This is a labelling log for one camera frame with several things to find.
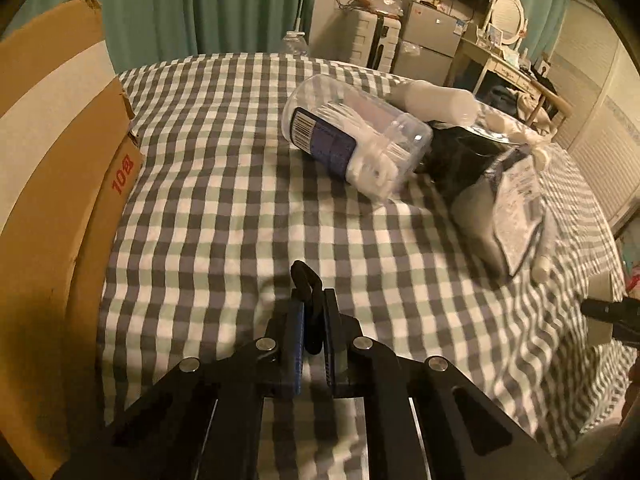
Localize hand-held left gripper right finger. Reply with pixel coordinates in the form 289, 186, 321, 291
322, 288, 571, 480

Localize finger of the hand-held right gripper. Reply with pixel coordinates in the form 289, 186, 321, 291
581, 297, 640, 343

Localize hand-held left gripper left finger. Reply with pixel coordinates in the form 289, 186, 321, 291
60, 301, 308, 480

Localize black clip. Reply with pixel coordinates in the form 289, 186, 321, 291
291, 261, 324, 356

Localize brown cardboard box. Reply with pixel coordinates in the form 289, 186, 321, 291
0, 0, 146, 480

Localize clear packet with white label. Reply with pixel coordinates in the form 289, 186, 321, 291
450, 146, 551, 281

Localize grey white checkered blanket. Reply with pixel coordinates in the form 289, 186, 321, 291
97, 52, 633, 480

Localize white wardrobe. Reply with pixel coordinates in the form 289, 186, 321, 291
550, 0, 640, 231

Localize black pouch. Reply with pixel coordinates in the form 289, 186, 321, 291
421, 122, 521, 201

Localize wooden chair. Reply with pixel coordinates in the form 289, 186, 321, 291
520, 77, 573, 136

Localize clear tub of plastic cutlery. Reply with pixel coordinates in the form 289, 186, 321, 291
281, 74, 434, 200

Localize cream dressing table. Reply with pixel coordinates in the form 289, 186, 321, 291
445, 37, 551, 111

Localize stack of white cups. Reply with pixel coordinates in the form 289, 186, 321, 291
390, 80, 479, 126

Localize clear water bottle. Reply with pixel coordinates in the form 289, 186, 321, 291
282, 31, 310, 57

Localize white suitcase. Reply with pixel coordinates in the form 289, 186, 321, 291
345, 7, 403, 73

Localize oval white mirror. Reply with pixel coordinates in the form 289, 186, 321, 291
487, 0, 529, 46

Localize teal curtain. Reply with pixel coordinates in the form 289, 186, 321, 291
5, 0, 318, 73
500, 0, 571, 61

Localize grey mini fridge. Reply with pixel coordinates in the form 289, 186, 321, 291
392, 0, 473, 86

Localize plastic bags on suitcase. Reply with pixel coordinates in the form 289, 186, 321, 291
350, 0, 416, 16

